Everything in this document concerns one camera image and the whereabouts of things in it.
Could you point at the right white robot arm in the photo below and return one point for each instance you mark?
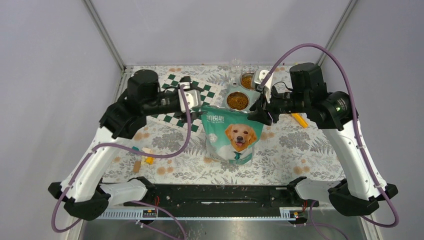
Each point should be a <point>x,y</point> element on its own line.
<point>360,192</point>

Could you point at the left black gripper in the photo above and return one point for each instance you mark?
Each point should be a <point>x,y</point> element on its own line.
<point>188,80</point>

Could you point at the brown pet food kibble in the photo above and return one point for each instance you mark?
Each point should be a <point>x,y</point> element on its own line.
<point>238,100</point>

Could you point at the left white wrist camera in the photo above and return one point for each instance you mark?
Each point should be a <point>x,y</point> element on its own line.
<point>190,99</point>

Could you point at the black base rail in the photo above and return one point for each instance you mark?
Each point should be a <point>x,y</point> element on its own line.
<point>223,201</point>

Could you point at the green pet food bag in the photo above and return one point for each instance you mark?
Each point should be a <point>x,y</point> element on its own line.
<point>230,135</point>

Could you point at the steel bowl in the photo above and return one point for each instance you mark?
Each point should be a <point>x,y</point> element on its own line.
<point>246,80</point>
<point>237,101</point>

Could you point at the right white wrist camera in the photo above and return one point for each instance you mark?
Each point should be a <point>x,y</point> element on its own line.
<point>262,81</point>

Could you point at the floral tablecloth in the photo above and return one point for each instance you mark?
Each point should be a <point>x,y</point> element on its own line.
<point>284,151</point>

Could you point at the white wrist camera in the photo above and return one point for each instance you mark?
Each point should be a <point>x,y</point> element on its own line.
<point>190,99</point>
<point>262,81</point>

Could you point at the far steel bowl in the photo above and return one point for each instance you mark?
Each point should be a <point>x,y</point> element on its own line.
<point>246,80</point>

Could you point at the brown wooden block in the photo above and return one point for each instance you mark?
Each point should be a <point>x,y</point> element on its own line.
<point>136,167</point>

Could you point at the teal double pet feeder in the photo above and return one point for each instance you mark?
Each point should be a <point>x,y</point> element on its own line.
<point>252,94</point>

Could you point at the yellow toy block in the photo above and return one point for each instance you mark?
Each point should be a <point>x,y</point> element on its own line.
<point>149,160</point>

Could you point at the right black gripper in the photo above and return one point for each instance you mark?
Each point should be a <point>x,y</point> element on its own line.
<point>261,114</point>

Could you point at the white toy piece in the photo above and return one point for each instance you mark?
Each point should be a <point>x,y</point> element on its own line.
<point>146,151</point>

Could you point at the orange plastic scoop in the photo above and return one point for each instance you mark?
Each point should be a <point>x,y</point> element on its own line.
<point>300,120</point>

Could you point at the near steel bowl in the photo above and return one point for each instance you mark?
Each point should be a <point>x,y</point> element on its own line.
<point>237,101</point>

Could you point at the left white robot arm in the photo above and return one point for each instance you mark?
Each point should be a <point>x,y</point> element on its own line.
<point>82,193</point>

